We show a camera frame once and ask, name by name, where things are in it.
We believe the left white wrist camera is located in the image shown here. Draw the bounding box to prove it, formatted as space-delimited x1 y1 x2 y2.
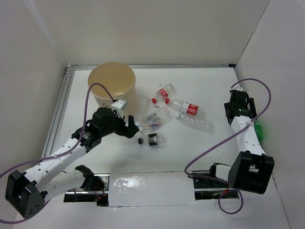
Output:
111 99 127 118

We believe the black label plastic bottle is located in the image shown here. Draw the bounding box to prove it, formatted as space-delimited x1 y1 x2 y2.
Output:
138 133 165 147

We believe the clear ribbed bottle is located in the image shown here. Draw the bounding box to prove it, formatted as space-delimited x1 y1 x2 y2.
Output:
175 113 214 134

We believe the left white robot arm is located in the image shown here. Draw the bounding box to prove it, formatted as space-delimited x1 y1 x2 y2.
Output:
5 107 139 220

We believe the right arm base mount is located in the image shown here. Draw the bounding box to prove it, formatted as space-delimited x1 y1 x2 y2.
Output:
193 177 228 200

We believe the small red label bottle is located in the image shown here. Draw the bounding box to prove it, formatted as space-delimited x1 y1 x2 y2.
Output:
151 83 175 104

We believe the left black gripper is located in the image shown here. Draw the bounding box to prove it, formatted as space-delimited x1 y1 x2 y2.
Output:
101 109 139 138

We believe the white tape sheet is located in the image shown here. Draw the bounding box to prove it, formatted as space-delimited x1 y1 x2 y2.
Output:
108 172 196 207

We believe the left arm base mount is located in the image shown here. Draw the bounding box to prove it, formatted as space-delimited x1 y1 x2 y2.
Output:
63 174 110 207

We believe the aluminium frame rail left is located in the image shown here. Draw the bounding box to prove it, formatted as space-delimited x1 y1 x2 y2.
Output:
41 67 75 157

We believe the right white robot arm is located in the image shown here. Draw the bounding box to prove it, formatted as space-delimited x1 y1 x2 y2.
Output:
208 87 275 194

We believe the aluminium frame rail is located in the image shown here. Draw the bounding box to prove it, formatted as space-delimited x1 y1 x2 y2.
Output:
66 64 236 71
41 67 75 157

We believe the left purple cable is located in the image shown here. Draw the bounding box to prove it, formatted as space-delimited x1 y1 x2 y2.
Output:
0 83 117 224

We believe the aluminium frame rail back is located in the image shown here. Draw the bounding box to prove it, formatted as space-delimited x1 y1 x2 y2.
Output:
66 64 236 71

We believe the green plastic bottle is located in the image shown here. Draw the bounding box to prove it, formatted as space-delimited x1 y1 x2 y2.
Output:
254 120 264 141

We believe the blue label clear bottle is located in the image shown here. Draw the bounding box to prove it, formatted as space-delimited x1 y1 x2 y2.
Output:
142 107 172 132

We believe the tan round paper bin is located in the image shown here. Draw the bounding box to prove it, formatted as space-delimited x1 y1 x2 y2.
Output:
88 62 137 117

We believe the long red label bottle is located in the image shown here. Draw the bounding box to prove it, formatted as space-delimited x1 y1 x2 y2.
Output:
165 98 204 117

